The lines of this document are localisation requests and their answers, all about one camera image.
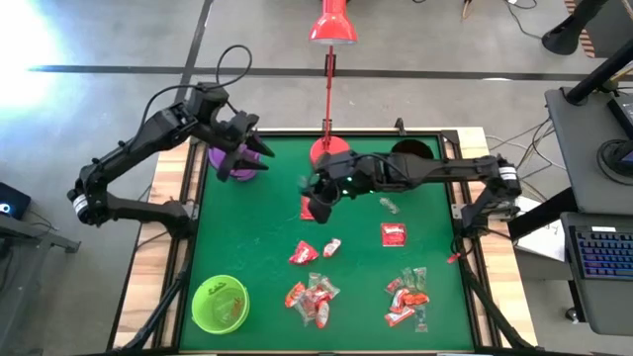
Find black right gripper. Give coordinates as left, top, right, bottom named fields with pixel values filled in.
left=300, top=150, right=360, bottom=225

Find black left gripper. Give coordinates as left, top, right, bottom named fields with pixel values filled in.
left=216, top=111, right=276, bottom=183

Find grey side desk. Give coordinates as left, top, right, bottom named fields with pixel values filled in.
left=0, top=215, right=81, bottom=356

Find green table mat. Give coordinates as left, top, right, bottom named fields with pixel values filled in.
left=178, top=133, right=476, bottom=352

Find flat red Skittles pack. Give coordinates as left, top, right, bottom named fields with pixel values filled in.
left=380, top=222, right=408, bottom=248

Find black stand foot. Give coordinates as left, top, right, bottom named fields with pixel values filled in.
left=541, top=0, right=610, bottom=56

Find white box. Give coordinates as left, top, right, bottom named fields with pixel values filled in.
left=512, top=195, right=568, bottom=263

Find grey keyboard desk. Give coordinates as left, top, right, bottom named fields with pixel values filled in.
left=560, top=211, right=633, bottom=338

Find orange candy pack white label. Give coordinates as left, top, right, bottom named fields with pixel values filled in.
left=315, top=300, right=331, bottom=330

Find green plastic bucket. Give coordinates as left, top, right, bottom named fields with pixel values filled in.
left=191, top=274, right=251, bottom=336

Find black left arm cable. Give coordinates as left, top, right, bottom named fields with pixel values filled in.
left=140, top=44, right=253, bottom=130

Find small red white candy pack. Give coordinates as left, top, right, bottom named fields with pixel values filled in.
left=322, top=237, right=343, bottom=259

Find black plastic bucket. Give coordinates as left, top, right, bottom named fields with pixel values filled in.
left=390, top=137, right=436, bottom=162

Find black slanted pole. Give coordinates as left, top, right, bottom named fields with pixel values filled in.
left=565, top=38, right=633, bottom=106

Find black keyboard blue keys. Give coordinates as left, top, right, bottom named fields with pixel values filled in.
left=567, top=224, right=633, bottom=281

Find black round device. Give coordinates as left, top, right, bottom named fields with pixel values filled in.
left=596, top=137, right=633, bottom=180

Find red desk lamp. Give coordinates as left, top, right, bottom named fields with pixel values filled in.
left=309, top=0, right=359, bottom=167

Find blue candy clear wrapper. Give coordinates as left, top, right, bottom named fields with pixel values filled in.
left=413, top=305, right=430, bottom=334

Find purple plastic bucket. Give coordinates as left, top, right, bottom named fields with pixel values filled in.
left=207, top=143, right=261, bottom=183

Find black desk bar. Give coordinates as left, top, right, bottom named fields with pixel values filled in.
left=507, top=186, right=579, bottom=242

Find black box with light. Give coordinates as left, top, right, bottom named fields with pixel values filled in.
left=0, top=181, right=33, bottom=222

